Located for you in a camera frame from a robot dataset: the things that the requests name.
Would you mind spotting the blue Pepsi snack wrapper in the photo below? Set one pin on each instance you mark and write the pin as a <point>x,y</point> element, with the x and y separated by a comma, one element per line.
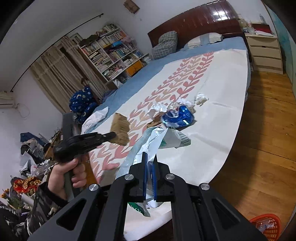
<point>177,118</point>

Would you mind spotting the grey checked pillow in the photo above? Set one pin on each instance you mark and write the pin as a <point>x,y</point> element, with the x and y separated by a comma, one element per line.
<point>167,45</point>

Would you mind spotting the floral sliding wardrobe door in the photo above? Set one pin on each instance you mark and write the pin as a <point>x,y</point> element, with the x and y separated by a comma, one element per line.
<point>287,45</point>

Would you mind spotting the white green plastic bag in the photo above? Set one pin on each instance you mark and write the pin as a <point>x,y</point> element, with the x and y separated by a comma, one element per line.
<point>152,140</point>

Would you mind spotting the framed wall picture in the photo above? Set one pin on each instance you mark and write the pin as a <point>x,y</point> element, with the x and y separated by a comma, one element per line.
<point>131,6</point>

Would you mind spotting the beige wooden nightstand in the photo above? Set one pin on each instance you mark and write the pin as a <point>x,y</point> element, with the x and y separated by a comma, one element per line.
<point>264,48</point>

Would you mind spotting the red plastic mesh trash basket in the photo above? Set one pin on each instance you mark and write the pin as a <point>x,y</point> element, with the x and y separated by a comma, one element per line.
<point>268,224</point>

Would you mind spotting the clutter pile on floor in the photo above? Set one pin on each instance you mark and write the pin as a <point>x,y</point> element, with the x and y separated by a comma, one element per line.
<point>29,201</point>

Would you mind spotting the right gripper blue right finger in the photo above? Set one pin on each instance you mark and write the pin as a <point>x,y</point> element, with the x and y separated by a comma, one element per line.
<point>155,177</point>

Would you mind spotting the beige curtain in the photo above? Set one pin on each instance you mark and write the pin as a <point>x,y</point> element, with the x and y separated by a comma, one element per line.
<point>59,75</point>

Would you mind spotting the navy moon-pattern garment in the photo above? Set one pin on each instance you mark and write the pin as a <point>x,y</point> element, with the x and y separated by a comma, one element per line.
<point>83,103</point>

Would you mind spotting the blue bed sheet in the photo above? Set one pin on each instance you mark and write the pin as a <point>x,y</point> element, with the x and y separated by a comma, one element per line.
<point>138,81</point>

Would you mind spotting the dark red wooden headboard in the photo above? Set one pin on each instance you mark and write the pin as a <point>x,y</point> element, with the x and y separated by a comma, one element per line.
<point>214,17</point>

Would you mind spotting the white cloth on bed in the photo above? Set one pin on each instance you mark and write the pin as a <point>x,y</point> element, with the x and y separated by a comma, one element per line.
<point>96,117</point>

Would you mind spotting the white air conditioner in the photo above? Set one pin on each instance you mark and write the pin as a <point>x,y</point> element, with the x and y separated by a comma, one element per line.
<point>7,99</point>

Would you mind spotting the brown paper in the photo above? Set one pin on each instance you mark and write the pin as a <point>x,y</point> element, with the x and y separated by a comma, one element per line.
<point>121,126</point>

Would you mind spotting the white bookshelf with books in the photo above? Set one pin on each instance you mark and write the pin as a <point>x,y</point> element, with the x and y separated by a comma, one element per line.
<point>114,55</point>

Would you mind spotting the person's left hand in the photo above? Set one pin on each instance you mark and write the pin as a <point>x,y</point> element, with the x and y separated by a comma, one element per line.
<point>57,179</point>

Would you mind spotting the flat blue white pillow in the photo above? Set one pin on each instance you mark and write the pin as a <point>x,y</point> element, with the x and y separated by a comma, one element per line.
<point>205,39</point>

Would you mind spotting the white leaf-pattern bed cover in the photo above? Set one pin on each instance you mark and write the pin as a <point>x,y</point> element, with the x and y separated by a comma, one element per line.
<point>223,77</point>

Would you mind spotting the white tissue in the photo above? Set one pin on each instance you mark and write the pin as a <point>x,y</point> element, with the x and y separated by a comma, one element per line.
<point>200,99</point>

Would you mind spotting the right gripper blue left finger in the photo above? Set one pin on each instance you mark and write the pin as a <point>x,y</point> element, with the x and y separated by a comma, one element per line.
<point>144,175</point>

